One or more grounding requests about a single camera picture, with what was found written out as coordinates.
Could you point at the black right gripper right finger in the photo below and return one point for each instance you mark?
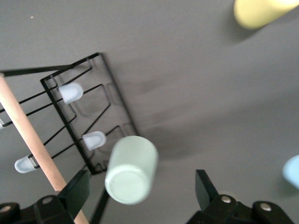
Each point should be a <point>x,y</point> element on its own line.
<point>206,196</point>

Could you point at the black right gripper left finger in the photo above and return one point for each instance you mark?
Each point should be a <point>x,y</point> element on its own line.
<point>74,193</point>

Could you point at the pale green plastic cup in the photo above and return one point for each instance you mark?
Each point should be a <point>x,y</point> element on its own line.
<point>130,177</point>

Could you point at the yellow plastic cup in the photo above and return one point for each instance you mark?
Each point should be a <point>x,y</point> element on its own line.
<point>254,11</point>

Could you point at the light blue plastic cup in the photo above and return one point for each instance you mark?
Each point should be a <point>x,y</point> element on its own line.
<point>293,172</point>

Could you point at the dark grey table cloth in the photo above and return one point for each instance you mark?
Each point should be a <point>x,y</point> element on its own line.
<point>198,81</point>

